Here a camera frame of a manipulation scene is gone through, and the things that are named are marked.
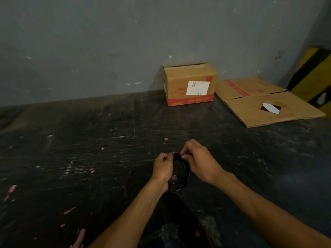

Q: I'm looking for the person's right forearm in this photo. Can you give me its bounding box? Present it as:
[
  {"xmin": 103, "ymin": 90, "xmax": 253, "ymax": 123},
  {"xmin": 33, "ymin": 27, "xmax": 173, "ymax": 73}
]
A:
[{"xmin": 211, "ymin": 170, "xmax": 331, "ymax": 248}]

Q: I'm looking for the person's right hand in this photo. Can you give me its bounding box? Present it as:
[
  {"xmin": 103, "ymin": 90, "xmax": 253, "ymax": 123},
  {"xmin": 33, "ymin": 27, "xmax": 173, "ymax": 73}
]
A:
[{"xmin": 180, "ymin": 139, "xmax": 226, "ymax": 187}]

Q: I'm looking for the person's left hand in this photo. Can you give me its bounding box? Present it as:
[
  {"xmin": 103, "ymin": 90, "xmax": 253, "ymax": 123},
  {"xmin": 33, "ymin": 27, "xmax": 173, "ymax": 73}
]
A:
[{"xmin": 151, "ymin": 152, "xmax": 174, "ymax": 193}]

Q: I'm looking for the person's left forearm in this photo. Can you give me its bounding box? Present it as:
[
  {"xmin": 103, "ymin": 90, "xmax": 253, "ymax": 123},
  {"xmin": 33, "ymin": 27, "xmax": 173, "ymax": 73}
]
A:
[{"xmin": 88, "ymin": 177, "xmax": 166, "ymax": 248}]

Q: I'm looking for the flattened brown cardboard sheet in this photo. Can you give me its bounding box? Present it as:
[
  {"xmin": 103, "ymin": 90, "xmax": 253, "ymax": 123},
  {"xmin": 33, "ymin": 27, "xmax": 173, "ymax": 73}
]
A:
[{"xmin": 215, "ymin": 77, "xmax": 326, "ymax": 128}]

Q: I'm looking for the black rubber ring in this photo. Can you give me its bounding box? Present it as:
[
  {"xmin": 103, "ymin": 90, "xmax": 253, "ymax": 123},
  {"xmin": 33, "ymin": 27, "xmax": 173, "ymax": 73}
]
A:
[{"xmin": 168, "ymin": 152, "xmax": 193, "ymax": 193}]

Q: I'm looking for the yellow black striped post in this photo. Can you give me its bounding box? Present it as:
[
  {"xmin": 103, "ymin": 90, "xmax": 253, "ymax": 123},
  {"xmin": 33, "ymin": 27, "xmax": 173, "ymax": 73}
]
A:
[{"xmin": 287, "ymin": 46, "xmax": 331, "ymax": 117}]

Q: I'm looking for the brown cardboard box red print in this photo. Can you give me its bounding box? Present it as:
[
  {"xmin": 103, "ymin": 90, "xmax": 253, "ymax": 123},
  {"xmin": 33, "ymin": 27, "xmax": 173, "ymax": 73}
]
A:
[{"xmin": 161, "ymin": 62, "xmax": 218, "ymax": 107}]

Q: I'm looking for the white label on box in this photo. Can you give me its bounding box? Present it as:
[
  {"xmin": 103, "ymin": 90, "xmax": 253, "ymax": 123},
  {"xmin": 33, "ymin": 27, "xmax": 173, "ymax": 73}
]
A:
[{"xmin": 186, "ymin": 81, "xmax": 210, "ymax": 96}]

